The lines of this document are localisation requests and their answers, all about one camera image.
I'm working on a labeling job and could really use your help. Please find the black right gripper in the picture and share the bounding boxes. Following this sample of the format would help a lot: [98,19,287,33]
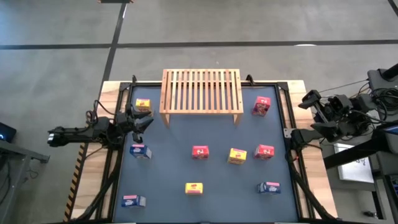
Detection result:
[298,90,354,141]

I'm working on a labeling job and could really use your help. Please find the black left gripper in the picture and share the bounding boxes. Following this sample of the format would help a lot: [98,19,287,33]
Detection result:
[115,104,155,144]

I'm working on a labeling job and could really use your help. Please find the yellow Corn Pops cereal box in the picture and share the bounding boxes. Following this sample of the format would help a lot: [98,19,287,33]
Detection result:
[227,147,248,166]
[185,182,204,196]
[135,98,153,113]

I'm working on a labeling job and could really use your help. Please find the blue Frosted Flakes cereal box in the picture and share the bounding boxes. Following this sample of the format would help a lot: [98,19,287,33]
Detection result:
[129,143,153,160]
[121,194,147,208]
[256,181,282,195]

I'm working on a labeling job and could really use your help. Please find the red Froot Loops cereal box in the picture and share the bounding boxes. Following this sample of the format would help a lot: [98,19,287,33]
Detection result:
[192,145,210,161]
[251,95,272,118]
[254,144,275,161]

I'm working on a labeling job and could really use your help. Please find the wooden slatted shelf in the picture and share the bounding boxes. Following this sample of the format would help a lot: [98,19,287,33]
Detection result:
[159,68,244,128]

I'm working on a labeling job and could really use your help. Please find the blue-grey table mat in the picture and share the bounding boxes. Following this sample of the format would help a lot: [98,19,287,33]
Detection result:
[112,85,300,223]

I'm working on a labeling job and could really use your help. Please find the black diagonal stand beam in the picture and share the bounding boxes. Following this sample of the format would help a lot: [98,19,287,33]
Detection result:
[323,133,398,170]

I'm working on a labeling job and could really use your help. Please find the white board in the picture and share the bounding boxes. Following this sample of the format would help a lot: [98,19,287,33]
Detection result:
[333,142,375,184]

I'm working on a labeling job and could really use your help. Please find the grey equipment box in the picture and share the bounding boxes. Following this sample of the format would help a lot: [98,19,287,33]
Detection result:
[366,63,398,91]

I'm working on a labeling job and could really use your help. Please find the black floor tape line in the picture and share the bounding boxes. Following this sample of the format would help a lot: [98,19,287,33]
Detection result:
[98,2,128,94]
[0,39,398,50]

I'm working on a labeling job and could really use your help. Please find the grey equipment desk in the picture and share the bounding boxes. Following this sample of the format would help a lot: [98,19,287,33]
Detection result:
[318,121,398,224]

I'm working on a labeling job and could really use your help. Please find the yellow-black hazard tape strip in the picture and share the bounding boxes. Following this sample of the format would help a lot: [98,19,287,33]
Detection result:
[63,142,86,222]

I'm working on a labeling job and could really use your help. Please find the grey side table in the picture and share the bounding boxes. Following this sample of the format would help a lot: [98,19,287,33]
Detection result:
[0,139,50,224]

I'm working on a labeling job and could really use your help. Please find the black monitor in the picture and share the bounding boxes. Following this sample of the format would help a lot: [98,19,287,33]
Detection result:
[0,122,17,143]

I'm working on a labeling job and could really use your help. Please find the coiled black cables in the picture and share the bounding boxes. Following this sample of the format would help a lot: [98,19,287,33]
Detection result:
[369,88,398,108]

